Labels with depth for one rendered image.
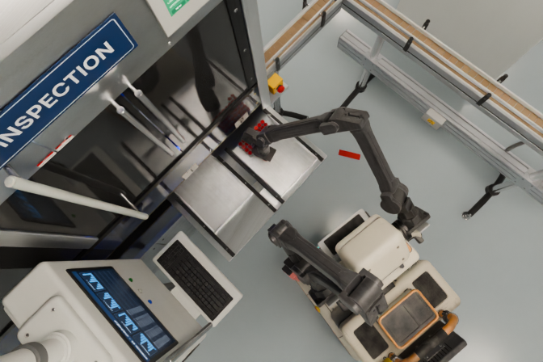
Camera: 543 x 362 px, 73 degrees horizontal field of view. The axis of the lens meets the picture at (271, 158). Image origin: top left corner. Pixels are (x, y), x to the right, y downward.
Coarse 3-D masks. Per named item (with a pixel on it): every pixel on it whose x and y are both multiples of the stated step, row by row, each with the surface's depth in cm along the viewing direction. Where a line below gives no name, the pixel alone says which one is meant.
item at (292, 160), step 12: (264, 120) 189; (276, 144) 185; (288, 144) 185; (300, 144) 182; (240, 156) 185; (276, 156) 184; (288, 156) 183; (300, 156) 183; (312, 156) 183; (252, 168) 183; (264, 168) 182; (276, 168) 182; (288, 168) 182; (300, 168) 181; (264, 180) 177; (276, 180) 180; (288, 180) 180; (276, 192) 177
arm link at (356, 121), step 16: (336, 112) 128; (352, 112) 126; (352, 128) 124; (368, 128) 125; (368, 144) 126; (368, 160) 131; (384, 160) 131; (384, 176) 133; (384, 192) 136; (384, 208) 140; (400, 208) 135
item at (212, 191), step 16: (208, 160) 185; (192, 176) 183; (208, 176) 183; (224, 176) 182; (176, 192) 181; (192, 192) 181; (208, 192) 181; (224, 192) 180; (240, 192) 180; (192, 208) 179; (208, 208) 179; (224, 208) 178; (208, 224) 177; (224, 224) 176
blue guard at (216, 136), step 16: (256, 96) 169; (240, 112) 167; (224, 128) 166; (208, 144) 164; (192, 160) 163; (176, 176) 161; (160, 192) 160; (144, 208) 158; (128, 224) 157; (112, 240) 156; (96, 256) 154; (16, 336) 148; (0, 352) 147
